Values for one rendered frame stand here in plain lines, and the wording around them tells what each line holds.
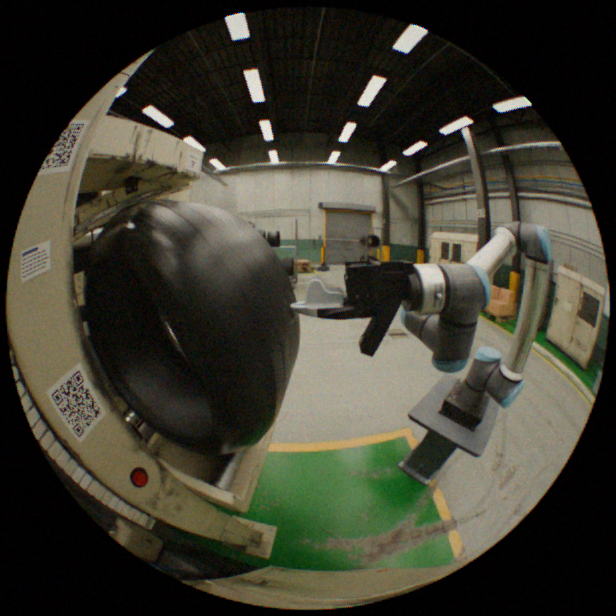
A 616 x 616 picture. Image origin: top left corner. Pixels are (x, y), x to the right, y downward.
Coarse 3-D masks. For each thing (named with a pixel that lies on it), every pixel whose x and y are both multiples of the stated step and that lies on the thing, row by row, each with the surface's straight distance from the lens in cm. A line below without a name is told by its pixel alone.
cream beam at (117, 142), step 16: (112, 128) 68; (128, 128) 70; (144, 128) 74; (96, 144) 63; (112, 144) 65; (128, 144) 68; (144, 144) 72; (160, 144) 77; (176, 144) 83; (96, 160) 64; (112, 160) 65; (128, 160) 67; (144, 160) 70; (160, 160) 75; (176, 160) 81; (96, 176) 74; (112, 176) 76; (128, 176) 79; (144, 176) 81; (160, 176) 83; (176, 176) 85; (192, 176) 87
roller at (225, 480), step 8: (224, 456) 51; (232, 456) 51; (240, 456) 52; (224, 464) 50; (232, 464) 50; (216, 472) 50; (224, 472) 49; (232, 472) 50; (216, 480) 48; (224, 480) 48; (232, 480) 50; (224, 488) 48
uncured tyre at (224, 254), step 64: (128, 256) 29; (192, 256) 23; (256, 256) 31; (128, 320) 71; (192, 320) 23; (256, 320) 24; (128, 384) 68; (192, 384) 72; (256, 384) 26; (192, 448) 49
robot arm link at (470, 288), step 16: (448, 272) 36; (464, 272) 38; (480, 272) 41; (448, 288) 35; (464, 288) 37; (480, 288) 40; (448, 304) 36; (464, 304) 38; (480, 304) 41; (464, 320) 40
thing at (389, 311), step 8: (392, 304) 34; (400, 304) 35; (384, 312) 34; (392, 312) 34; (376, 320) 35; (384, 320) 35; (392, 320) 35; (368, 328) 38; (376, 328) 35; (384, 328) 35; (368, 336) 36; (376, 336) 35; (360, 344) 37; (368, 344) 36; (376, 344) 36; (368, 352) 37
